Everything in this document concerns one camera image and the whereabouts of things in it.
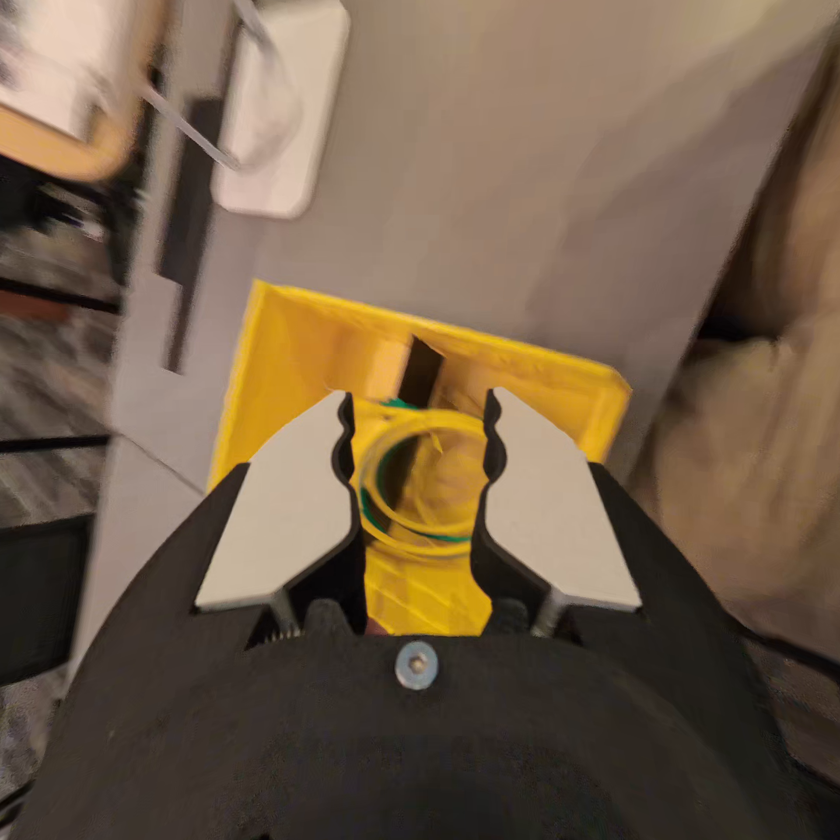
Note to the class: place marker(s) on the black box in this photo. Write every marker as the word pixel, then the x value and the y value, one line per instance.
pixel 39 597

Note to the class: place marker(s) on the yellow plastic bin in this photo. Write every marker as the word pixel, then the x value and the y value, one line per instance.
pixel 295 348

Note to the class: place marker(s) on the light wooden side table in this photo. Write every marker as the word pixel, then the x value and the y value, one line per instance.
pixel 65 151

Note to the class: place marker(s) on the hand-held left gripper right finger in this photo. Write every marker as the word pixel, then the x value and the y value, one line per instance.
pixel 558 518

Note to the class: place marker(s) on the white power strip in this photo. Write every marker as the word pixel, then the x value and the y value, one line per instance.
pixel 308 131

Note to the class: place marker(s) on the yellow tape roll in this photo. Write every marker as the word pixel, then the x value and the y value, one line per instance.
pixel 426 415

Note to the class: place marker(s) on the black bar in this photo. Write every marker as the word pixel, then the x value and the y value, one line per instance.
pixel 190 216

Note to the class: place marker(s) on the beige cushion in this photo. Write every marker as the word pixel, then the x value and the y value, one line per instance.
pixel 754 459

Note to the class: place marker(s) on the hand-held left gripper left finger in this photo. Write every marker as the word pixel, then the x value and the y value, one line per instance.
pixel 282 512

